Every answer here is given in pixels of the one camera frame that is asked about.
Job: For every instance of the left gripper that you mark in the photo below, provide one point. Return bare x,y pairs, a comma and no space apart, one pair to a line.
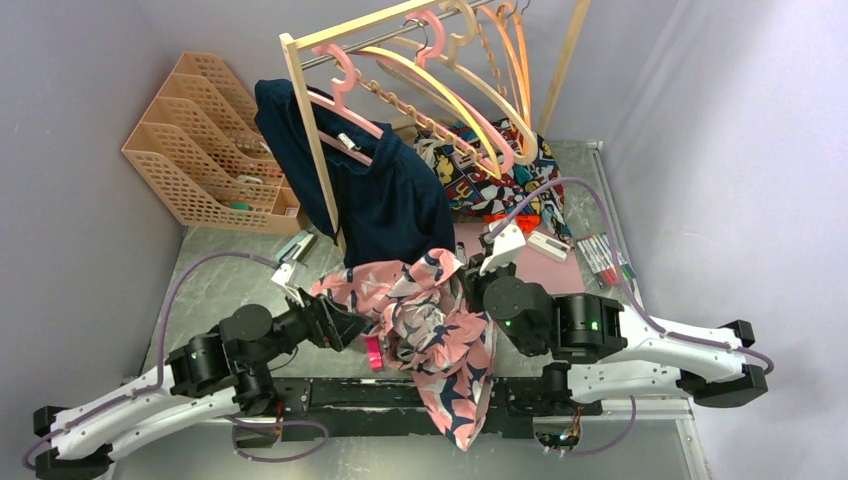
330,324

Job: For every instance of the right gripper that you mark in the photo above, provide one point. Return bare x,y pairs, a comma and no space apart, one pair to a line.
473,282

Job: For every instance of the pink patterned shorts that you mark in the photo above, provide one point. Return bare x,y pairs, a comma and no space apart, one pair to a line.
419,313

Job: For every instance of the yellow hanger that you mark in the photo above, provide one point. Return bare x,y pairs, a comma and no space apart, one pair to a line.
437,89

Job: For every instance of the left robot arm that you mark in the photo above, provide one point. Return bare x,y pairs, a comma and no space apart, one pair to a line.
223,372

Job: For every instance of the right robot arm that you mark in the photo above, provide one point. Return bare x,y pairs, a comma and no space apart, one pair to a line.
601,348

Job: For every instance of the navy blue shorts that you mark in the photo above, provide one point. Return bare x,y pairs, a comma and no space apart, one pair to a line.
391,209

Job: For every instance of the tan wavy hanger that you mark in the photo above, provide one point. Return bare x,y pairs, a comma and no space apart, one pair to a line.
411,109

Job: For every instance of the pink hanger with navy shorts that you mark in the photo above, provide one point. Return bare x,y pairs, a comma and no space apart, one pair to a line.
336,104

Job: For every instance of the orange hanger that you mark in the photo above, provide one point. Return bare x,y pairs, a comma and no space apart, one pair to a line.
508,20

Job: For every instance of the white eraser box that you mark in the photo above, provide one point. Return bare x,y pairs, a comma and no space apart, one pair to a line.
548,246

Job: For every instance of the orange cloth item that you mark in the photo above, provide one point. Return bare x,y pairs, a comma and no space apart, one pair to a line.
527,223

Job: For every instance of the pink clipboard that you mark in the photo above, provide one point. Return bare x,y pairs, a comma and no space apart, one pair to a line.
532,266

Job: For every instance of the grey stapler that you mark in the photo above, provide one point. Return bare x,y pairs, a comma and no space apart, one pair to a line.
296,248

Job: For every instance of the colourful cartoon print cloth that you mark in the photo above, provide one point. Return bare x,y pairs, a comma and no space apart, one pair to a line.
471,192

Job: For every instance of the set of coloured markers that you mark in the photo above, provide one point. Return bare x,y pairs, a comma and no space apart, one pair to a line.
595,249

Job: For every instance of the beige plastic file organizer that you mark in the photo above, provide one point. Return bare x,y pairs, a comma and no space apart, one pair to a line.
199,149

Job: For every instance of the wooden clothes rack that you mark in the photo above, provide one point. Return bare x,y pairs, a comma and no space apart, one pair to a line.
455,28

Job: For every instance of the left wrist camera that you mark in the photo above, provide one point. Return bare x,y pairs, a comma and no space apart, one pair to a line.
288,277

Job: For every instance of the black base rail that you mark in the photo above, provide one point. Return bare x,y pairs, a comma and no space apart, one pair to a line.
352,407

